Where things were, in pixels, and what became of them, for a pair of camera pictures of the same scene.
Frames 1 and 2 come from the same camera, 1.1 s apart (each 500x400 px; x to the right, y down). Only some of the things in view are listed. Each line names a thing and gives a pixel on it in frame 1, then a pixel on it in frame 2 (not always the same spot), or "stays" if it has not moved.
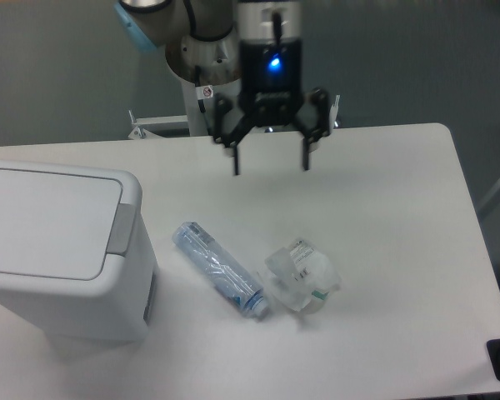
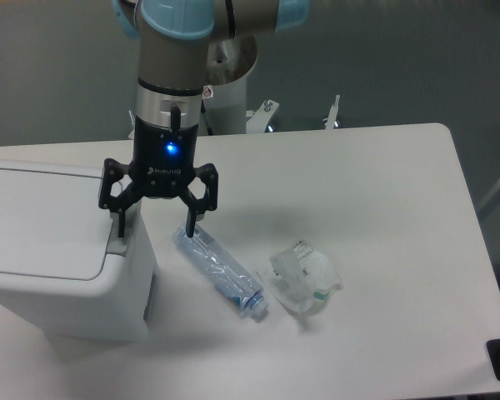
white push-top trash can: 67,254 stays
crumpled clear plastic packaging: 299,275 stays
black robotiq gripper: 271,85 → 162,165
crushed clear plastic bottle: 197,244 stays
